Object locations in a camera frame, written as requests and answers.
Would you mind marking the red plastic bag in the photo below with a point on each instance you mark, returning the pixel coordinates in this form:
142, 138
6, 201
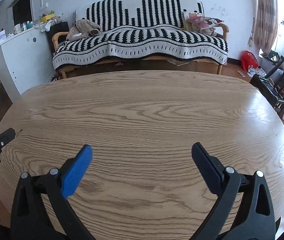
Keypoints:
248, 60

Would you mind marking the brown plush clothing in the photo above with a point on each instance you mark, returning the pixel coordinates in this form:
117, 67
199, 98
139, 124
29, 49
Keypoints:
83, 29

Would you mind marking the pink printed cushion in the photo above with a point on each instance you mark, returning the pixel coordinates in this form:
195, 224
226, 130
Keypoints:
198, 23

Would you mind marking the oval wooden coffee table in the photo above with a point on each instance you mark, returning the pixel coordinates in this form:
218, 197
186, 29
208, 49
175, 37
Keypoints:
142, 182

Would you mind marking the white cabinet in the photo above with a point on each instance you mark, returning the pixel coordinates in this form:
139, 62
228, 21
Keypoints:
25, 62

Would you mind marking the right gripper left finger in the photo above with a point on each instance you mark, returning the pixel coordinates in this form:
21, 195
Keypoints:
29, 218

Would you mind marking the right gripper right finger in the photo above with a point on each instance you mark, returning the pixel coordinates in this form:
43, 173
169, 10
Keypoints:
255, 217

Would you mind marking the brown patterned curtain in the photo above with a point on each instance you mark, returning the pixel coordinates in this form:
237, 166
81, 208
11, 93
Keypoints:
266, 25

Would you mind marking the striped blanket wooden sofa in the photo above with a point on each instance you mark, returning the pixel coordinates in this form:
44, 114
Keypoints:
137, 29

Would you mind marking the black wooden chair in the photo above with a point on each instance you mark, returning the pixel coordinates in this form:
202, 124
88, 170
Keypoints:
271, 86

